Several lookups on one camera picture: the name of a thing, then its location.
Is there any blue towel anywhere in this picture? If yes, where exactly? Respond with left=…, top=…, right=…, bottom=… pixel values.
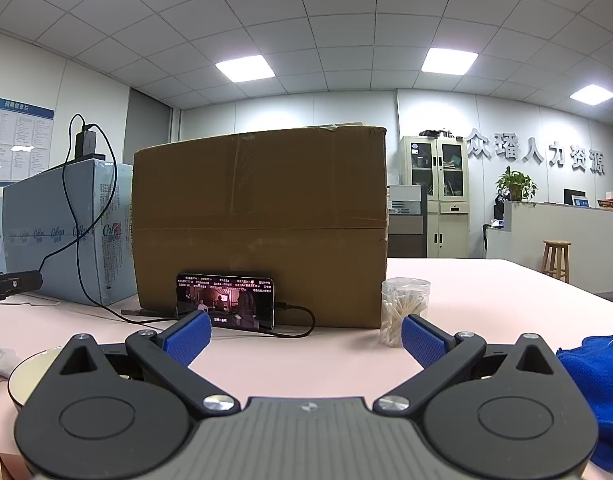
left=556, top=329, right=613, bottom=473

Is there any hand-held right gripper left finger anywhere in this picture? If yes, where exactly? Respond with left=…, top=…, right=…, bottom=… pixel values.
left=60, top=310, right=243, bottom=419

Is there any clear cotton swab container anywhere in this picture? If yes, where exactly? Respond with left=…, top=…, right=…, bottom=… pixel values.
left=381, top=277, right=431, bottom=348

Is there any black device cable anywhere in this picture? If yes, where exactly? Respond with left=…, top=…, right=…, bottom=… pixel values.
left=36, top=112, right=87, bottom=273

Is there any small black device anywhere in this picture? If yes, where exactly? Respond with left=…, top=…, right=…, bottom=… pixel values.
left=0, top=270, right=42, bottom=302

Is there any square ceiling light panel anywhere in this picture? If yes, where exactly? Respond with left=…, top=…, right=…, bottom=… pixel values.
left=569, top=84, right=613, bottom=107
left=420, top=47, right=479, bottom=77
left=215, top=55, right=276, bottom=83

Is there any black smartphone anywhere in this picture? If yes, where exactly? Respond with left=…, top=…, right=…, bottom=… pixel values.
left=175, top=273, right=276, bottom=332

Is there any wooden stool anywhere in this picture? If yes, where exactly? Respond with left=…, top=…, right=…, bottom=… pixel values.
left=542, top=240, right=572, bottom=283

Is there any large light blue carton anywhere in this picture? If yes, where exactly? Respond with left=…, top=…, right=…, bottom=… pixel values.
left=1, top=157, right=137, bottom=307

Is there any silver wall lettering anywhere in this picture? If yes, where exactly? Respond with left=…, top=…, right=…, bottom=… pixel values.
left=463, top=127, right=607, bottom=176

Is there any grey drawer unit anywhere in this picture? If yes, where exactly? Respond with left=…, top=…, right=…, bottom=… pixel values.
left=389, top=185, right=428, bottom=260

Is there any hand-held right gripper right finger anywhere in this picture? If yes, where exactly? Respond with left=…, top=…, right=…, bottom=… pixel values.
left=371, top=313, right=558, bottom=418

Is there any wall notice board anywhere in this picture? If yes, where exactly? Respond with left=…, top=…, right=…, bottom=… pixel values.
left=0, top=95, right=54, bottom=181

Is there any black phone charging cable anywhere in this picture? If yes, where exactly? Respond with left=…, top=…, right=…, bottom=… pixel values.
left=84, top=122, right=317, bottom=339

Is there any white bowl with dark outside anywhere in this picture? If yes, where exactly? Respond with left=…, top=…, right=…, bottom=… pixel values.
left=6, top=347, right=70, bottom=411

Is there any large brown cardboard box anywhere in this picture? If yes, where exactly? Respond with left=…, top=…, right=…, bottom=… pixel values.
left=131, top=122, right=389, bottom=331

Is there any beige glass door cabinet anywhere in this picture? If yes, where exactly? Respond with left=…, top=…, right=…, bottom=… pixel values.
left=400, top=135, right=471, bottom=261

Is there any black power adapter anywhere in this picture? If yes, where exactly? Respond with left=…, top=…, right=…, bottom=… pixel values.
left=75, top=122, right=107, bottom=162

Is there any green potted plant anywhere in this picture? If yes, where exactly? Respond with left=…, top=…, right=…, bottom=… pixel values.
left=495, top=166, right=538, bottom=206

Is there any white reception counter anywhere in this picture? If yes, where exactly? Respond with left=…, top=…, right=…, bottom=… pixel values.
left=486, top=202, right=613, bottom=306

